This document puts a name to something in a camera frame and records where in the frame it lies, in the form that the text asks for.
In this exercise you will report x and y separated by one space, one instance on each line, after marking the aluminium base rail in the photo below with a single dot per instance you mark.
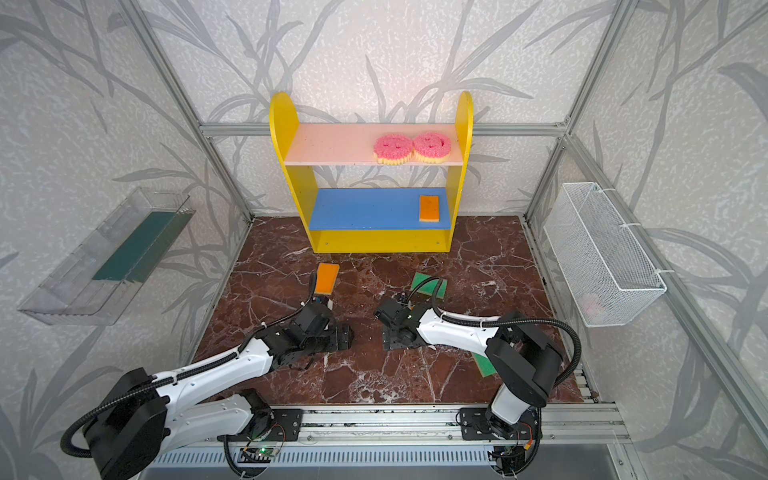
439 424

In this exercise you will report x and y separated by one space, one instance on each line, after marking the pink smiley sponge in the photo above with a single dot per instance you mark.
393 149
431 147

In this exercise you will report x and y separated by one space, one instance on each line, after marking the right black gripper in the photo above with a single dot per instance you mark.
387 341

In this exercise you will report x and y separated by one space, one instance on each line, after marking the green sponge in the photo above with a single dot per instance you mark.
423 284
484 365

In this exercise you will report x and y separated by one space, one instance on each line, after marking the clear plastic wall tray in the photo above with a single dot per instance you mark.
69 295

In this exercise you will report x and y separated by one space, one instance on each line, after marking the green sponge lower right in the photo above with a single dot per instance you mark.
484 365

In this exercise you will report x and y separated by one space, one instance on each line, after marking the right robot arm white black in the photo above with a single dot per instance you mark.
532 356

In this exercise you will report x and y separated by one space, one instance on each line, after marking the yellow shelf with coloured boards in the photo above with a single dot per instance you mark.
366 220

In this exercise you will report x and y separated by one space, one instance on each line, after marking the green circuit board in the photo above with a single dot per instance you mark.
258 454

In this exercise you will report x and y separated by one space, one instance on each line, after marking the yellow sponge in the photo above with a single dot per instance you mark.
326 276

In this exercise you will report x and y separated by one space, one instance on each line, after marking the orange sponge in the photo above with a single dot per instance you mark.
429 209

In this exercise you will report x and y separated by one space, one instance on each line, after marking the white wire mesh basket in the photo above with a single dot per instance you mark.
609 275

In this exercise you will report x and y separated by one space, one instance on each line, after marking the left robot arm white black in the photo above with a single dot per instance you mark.
144 416

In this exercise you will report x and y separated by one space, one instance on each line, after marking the green sponge upper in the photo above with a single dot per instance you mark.
423 284

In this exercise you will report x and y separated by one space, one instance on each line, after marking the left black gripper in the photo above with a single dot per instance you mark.
335 344

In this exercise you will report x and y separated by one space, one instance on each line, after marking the dark green tray liner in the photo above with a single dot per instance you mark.
136 258

